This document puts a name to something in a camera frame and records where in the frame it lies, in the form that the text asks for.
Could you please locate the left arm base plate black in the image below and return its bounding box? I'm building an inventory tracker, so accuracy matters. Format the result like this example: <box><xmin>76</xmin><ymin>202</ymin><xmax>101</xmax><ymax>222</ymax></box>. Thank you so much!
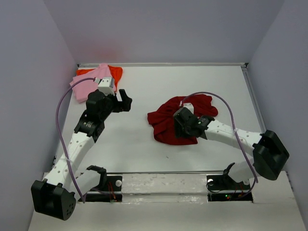
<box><xmin>85</xmin><ymin>175</ymin><xmax>123</xmax><ymax>203</ymax></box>

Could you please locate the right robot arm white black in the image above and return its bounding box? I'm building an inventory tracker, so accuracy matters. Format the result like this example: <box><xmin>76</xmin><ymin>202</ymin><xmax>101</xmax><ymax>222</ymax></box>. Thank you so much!
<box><xmin>173</xmin><ymin>107</ymin><xmax>290</xmax><ymax>189</ymax></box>

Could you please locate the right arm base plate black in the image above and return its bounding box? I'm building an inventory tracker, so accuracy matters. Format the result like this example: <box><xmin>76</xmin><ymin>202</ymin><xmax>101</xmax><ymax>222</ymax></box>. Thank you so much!
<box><xmin>206</xmin><ymin>175</ymin><xmax>253</xmax><ymax>202</ymax></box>

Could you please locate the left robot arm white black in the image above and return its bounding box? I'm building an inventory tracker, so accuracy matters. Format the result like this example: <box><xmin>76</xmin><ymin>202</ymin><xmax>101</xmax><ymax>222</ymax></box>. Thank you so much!
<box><xmin>31</xmin><ymin>89</ymin><xmax>132</xmax><ymax>220</ymax></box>

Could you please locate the front table rail metal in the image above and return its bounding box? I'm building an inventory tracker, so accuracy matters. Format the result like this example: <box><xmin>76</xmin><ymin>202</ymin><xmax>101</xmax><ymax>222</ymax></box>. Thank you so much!
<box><xmin>107</xmin><ymin>170</ymin><xmax>223</xmax><ymax>175</ymax></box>

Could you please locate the orange t shirt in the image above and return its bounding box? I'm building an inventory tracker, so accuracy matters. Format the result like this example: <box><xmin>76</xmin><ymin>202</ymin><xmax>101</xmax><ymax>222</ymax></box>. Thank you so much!
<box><xmin>76</xmin><ymin>65</ymin><xmax>123</xmax><ymax>91</ymax></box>

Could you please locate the dark red t shirt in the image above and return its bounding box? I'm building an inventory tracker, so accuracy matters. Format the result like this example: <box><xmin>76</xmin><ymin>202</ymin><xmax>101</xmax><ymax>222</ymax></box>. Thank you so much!
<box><xmin>147</xmin><ymin>94</ymin><xmax>218</xmax><ymax>146</ymax></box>

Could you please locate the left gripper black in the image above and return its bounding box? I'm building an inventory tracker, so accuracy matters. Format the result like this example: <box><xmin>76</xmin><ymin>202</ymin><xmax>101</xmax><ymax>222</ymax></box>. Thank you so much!
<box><xmin>100</xmin><ymin>90</ymin><xmax>132</xmax><ymax>121</ymax></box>

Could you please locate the back table rail white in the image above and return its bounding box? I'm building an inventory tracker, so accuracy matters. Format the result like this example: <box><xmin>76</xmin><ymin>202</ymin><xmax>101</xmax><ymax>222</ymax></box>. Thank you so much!
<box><xmin>77</xmin><ymin>62</ymin><xmax>248</xmax><ymax>68</ymax></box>

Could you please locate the pink t shirt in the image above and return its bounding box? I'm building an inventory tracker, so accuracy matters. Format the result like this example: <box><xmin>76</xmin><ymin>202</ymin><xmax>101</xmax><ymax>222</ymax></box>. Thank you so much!
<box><xmin>70</xmin><ymin>63</ymin><xmax>112</xmax><ymax>103</ymax></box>

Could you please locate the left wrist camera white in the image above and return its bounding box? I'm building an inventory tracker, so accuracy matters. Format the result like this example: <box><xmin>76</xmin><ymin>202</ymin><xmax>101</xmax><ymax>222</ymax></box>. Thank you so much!
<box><xmin>94</xmin><ymin>77</ymin><xmax>116</xmax><ymax>95</ymax></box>

